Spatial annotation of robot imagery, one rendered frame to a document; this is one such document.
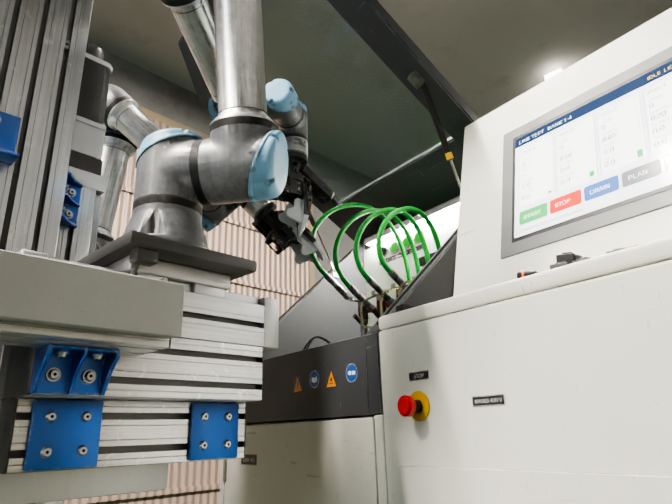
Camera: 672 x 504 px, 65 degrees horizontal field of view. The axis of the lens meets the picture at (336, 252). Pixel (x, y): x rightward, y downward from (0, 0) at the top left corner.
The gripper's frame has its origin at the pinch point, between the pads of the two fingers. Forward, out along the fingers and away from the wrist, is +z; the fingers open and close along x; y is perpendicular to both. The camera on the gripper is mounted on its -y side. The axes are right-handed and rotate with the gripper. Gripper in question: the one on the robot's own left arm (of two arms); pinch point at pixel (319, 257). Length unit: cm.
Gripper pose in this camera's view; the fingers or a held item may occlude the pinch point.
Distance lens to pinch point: 147.4
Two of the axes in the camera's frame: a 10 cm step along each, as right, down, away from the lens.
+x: 4.1, -5.0, -7.6
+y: -5.7, 5.1, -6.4
